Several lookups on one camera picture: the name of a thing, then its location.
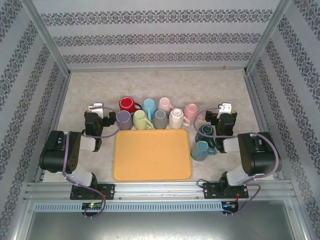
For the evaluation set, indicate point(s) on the white faceted mug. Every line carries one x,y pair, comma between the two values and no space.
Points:
176,117

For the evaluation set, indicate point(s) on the grey metal sheet panel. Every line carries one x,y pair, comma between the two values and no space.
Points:
160,227

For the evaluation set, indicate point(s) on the red mug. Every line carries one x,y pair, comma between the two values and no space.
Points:
127,104

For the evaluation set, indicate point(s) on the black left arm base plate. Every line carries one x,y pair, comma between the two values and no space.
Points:
110,191

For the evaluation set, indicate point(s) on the dark green mug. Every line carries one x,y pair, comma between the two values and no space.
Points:
203,133

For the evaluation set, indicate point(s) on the salmon pink faceted mug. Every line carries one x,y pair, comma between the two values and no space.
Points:
191,111

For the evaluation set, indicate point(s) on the orange plastic tray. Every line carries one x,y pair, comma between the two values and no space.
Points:
152,155

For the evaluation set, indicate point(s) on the aluminium table side rail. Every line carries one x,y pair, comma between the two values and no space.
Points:
62,95
252,90

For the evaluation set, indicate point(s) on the aluminium mounting rail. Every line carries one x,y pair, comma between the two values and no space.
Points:
160,191

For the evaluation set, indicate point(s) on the right small circuit board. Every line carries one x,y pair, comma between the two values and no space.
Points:
228,205

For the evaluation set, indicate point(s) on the left small circuit board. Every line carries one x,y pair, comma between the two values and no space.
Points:
92,206

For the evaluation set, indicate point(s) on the aluminium frame post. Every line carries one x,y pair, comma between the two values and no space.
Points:
267,37
48,40

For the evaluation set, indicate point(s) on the small circuit board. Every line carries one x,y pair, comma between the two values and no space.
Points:
92,206
228,205

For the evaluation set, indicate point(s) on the light pink smooth mug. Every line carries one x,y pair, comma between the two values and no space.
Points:
165,103

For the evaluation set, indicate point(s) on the yellow-green mug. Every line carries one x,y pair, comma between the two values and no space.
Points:
140,120

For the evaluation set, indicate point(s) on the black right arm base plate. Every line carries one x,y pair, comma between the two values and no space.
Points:
210,191

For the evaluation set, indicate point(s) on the light blue mug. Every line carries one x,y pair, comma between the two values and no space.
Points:
149,106

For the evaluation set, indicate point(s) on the lilac mug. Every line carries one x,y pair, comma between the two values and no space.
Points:
123,120

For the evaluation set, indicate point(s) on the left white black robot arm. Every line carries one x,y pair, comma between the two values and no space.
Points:
75,155

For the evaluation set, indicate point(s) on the teal blue faceted mug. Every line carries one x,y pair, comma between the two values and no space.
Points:
200,151

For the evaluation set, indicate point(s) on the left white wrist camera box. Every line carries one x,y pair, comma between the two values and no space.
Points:
96,107

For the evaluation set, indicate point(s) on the grey mug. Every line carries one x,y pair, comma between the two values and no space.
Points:
160,119

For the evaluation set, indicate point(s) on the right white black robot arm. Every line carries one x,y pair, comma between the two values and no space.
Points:
262,160

